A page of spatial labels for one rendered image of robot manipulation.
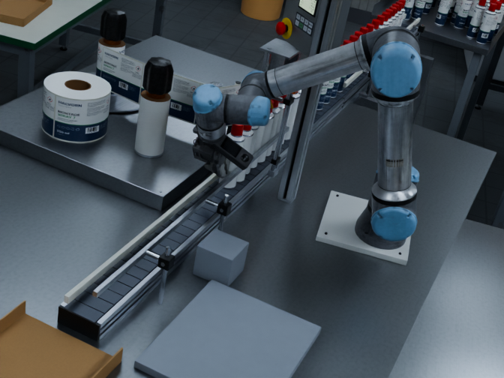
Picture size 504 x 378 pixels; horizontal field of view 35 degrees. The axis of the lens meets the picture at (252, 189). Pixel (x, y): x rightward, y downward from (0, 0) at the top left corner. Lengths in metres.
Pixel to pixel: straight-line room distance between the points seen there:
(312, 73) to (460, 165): 1.03
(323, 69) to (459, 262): 0.71
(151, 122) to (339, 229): 0.63
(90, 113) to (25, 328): 0.82
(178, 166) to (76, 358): 0.83
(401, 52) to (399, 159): 0.29
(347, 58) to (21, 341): 1.03
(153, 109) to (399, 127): 0.75
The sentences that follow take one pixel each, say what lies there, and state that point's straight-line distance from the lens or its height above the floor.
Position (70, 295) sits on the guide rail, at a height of 0.91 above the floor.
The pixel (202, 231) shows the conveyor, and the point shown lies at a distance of 2.15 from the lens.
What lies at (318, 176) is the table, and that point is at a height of 0.83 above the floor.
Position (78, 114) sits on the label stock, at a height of 0.98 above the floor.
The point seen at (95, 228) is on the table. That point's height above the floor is 0.83.
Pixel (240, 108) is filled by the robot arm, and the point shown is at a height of 1.22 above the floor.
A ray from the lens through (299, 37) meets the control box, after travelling 2.29.
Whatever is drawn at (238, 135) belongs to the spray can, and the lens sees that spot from 2.27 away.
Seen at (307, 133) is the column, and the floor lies 1.07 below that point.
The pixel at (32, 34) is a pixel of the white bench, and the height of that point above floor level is 0.80.
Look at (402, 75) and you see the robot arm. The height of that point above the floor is 1.42.
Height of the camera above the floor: 2.05
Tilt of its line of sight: 30 degrees down
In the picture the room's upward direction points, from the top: 12 degrees clockwise
